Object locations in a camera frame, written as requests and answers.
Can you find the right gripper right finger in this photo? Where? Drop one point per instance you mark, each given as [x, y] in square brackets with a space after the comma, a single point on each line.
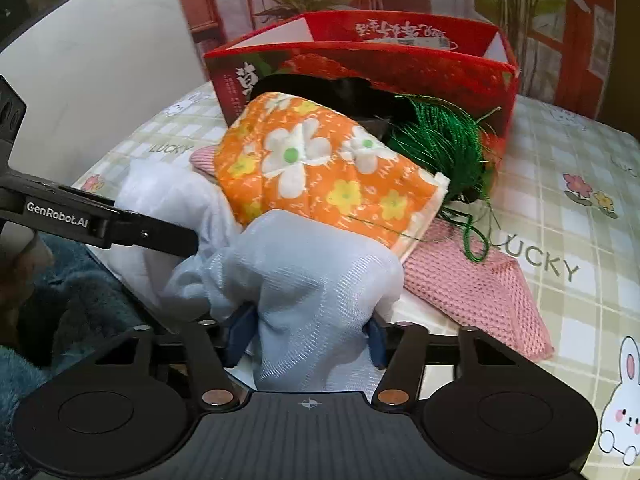
[399, 350]

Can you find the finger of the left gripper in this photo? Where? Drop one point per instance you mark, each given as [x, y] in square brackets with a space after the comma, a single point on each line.
[133, 229]

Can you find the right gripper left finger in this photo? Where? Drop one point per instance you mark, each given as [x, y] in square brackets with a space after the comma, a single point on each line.
[212, 348]

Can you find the pink waffle cloth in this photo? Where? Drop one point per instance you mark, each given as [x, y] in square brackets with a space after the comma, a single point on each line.
[492, 295]

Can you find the white mesh cloth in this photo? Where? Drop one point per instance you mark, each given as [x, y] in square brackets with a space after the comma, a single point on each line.
[315, 286]

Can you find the orange floral towel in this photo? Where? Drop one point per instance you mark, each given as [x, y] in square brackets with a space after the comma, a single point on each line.
[290, 153]

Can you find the green tassel thread bundle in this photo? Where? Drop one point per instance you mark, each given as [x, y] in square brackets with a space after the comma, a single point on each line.
[443, 138]

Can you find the black eye mask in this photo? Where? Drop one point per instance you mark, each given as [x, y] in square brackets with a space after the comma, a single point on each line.
[325, 95]

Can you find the printed room backdrop cloth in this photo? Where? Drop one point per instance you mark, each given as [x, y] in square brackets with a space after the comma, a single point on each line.
[564, 47]

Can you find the person's left hand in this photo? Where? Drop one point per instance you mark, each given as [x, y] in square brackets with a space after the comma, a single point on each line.
[24, 256]

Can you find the teal fuzzy sleeve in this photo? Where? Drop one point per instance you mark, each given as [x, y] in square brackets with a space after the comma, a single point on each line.
[74, 307]

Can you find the white marble panel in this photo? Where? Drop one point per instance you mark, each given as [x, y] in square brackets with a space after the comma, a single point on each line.
[90, 72]

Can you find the green plaid rabbit tablecloth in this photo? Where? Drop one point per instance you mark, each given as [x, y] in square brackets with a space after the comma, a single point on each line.
[566, 200]

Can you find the red strawberry cardboard box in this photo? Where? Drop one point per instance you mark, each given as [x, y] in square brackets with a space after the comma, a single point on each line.
[465, 62]

